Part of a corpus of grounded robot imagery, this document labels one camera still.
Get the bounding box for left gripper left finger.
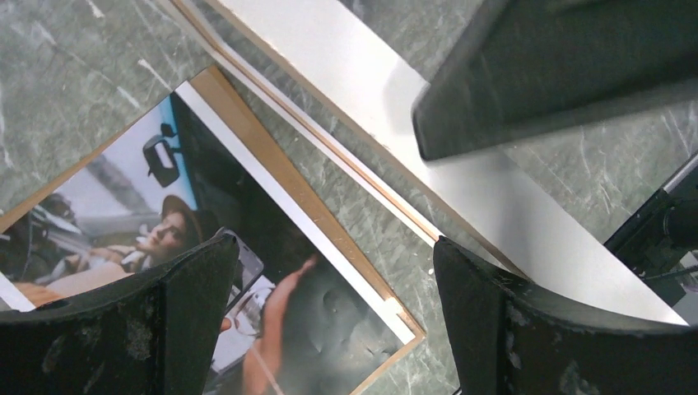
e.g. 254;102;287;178
1;233;239;394

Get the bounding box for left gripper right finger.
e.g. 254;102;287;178
433;237;697;394

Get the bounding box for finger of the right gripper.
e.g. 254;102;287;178
412;0;697;160

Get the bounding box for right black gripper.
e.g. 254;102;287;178
604;154;697;306

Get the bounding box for printed photo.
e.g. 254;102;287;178
0;81;417;395

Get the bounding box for wooden picture frame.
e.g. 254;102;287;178
158;0;689;327

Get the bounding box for brown backing board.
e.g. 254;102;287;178
0;65;426;395

